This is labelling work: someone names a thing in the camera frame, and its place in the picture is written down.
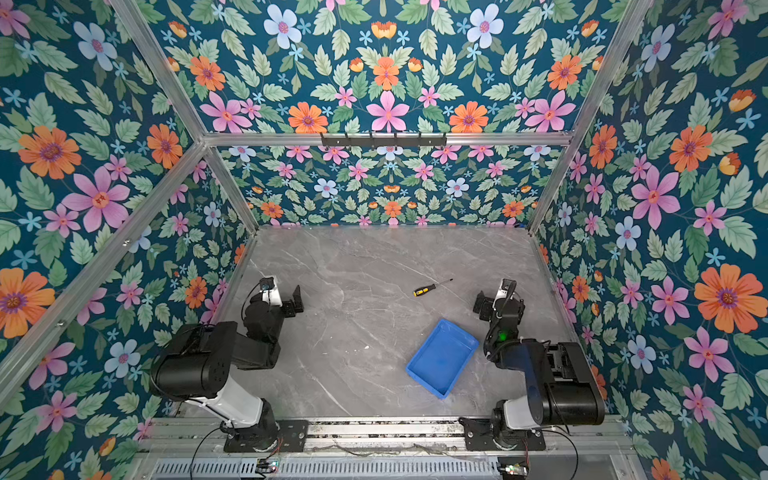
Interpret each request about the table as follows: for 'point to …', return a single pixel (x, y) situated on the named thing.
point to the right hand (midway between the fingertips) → (498, 293)
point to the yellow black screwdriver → (428, 288)
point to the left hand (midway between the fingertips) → (283, 280)
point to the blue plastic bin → (441, 359)
